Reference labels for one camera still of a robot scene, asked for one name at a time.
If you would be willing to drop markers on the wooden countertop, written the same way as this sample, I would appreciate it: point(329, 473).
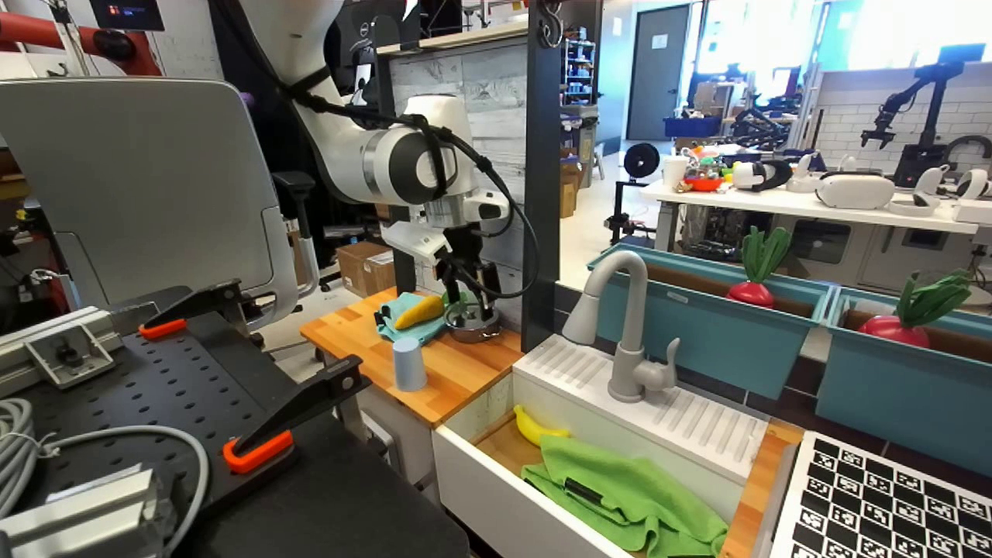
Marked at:
point(452, 370)

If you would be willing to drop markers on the checkerboard calibration board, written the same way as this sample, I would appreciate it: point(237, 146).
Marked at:
point(854, 503)

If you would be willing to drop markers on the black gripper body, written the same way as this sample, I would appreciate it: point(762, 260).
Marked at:
point(461, 267)

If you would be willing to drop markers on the white background table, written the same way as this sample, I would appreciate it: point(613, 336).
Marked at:
point(855, 247)

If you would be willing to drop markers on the blue plastic cup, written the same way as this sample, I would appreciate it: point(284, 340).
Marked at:
point(410, 366)

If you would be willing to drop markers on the teal cloth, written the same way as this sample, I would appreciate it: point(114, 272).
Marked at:
point(386, 319)

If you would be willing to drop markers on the left teal planter bin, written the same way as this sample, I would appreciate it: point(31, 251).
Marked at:
point(742, 346)

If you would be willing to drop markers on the right teal planter bin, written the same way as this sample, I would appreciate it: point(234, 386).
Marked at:
point(925, 397)

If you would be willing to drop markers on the black orange clamp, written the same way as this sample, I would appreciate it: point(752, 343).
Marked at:
point(272, 435)
point(173, 317)

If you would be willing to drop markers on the plush radish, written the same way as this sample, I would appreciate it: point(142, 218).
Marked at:
point(759, 255)
point(917, 306)

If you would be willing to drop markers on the yellow plush corn toy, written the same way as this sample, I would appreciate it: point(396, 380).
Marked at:
point(421, 311)

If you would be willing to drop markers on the white toy sink unit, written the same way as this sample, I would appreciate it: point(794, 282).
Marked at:
point(477, 454)

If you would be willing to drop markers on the silver pot lid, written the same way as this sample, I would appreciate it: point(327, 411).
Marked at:
point(469, 319)

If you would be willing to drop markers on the cardboard box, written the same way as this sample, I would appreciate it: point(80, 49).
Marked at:
point(366, 267)

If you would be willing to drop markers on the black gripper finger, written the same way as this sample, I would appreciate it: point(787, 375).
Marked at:
point(452, 306)
point(486, 306)

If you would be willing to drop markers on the left plush radish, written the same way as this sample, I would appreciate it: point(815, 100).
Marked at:
point(759, 255)

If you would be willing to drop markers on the black vertical post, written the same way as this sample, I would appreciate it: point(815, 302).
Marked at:
point(540, 183)

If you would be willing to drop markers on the black orange clamp far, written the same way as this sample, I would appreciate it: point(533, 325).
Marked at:
point(173, 317)

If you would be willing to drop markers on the yellow banana toy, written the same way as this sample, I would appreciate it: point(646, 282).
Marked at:
point(533, 428)

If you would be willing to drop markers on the grey toy faucet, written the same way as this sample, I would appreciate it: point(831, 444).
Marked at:
point(630, 380)

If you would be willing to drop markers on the teal planter bin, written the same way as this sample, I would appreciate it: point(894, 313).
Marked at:
point(925, 397)
point(742, 346)

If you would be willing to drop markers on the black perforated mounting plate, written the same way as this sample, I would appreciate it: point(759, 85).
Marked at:
point(112, 450)

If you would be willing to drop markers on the right plush radish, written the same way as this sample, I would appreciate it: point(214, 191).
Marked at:
point(917, 306)

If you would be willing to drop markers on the green cloth in sink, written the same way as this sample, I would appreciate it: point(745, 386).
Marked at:
point(627, 500)

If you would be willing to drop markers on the white wood backsplash panel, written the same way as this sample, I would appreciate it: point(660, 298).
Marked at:
point(491, 81)

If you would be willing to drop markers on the black orange clamp near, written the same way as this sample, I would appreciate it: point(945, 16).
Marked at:
point(272, 435)

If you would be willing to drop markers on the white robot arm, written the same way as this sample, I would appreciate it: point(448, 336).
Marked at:
point(413, 158)

